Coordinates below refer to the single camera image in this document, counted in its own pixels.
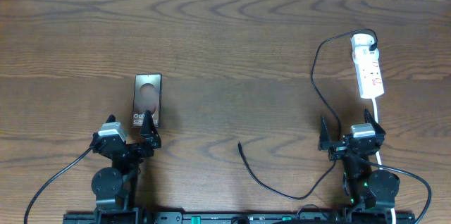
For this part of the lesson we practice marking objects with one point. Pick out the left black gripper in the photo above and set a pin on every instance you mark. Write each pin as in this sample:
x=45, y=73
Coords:
x=151, y=142

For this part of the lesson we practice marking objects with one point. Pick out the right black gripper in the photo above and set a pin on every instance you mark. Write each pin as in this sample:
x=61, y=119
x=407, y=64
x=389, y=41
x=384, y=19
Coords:
x=325, y=143

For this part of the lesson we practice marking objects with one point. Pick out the Galaxy S25 Ultra smartphone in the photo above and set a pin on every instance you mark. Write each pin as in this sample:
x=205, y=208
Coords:
x=147, y=97

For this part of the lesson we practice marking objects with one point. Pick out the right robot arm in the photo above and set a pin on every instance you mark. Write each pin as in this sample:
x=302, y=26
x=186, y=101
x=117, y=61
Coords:
x=372, y=192

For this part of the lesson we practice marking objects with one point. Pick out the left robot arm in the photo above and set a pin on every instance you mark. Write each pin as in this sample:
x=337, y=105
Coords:
x=115, y=186

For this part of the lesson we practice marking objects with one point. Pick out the white USB charger adapter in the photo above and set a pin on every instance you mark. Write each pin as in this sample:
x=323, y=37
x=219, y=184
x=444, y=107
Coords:
x=364, y=40

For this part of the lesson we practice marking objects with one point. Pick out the white power strip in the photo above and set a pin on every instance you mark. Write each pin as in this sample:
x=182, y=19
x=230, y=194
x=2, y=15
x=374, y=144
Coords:
x=368, y=72

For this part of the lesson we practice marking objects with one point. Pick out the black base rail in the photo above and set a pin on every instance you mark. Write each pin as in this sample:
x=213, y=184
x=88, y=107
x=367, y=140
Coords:
x=308, y=216

